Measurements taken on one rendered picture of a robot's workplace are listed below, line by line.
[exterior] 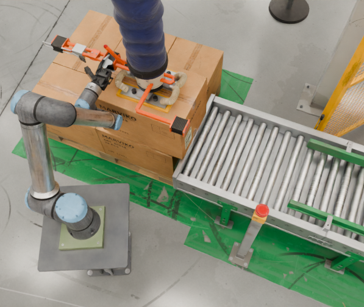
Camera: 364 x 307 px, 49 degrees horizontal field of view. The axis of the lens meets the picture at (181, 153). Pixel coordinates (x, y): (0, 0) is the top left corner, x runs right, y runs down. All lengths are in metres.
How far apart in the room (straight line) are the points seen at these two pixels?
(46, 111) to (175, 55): 1.61
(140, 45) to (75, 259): 1.21
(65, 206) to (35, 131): 0.44
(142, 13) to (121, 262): 1.30
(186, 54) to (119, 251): 1.63
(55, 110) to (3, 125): 2.06
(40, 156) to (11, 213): 1.47
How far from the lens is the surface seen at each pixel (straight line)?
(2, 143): 3.74
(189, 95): 2.39
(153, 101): 2.35
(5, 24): 4.58
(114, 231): 2.35
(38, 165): 2.05
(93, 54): 2.48
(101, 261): 2.33
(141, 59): 2.10
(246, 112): 2.84
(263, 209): 2.07
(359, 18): 2.90
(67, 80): 3.18
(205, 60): 3.15
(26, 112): 1.86
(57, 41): 2.60
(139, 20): 1.88
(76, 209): 2.12
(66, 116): 1.82
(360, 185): 2.82
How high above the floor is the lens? 2.98
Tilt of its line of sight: 64 degrees down
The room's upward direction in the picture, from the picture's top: 4 degrees counter-clockwise
